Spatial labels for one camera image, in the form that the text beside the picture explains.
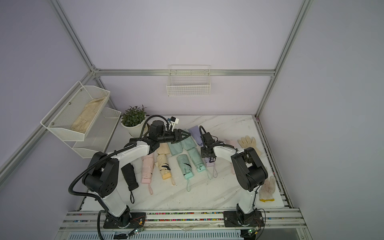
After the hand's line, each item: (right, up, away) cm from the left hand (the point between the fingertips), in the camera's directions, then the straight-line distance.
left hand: (189, 136), depth 84 cm
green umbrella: (-2, -20, +5) cm, 20 cm away
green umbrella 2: (+5, -16, +8) cm, 18 cm away
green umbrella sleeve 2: (-1, -6, +18) cm, 19 cm away
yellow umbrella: (-15, -19, +4) cm, 25 cm away
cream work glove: (+40, -6, +21) cm, 45 cm away
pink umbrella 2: (+31, -6, +21) cm, 37 cm away
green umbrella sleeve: (-10, -9, +18) cm, 22 cm away
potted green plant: (-37, +10, +12) cm, 40 cm away
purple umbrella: (+12, -17, +8) cm, 22 cm away
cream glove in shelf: (-55, +9, -7) cm, 56 cm away
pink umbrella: (-26, -17, +9) cm, 33 cm away
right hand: (+13, -12, +15) cm, 23 cm away
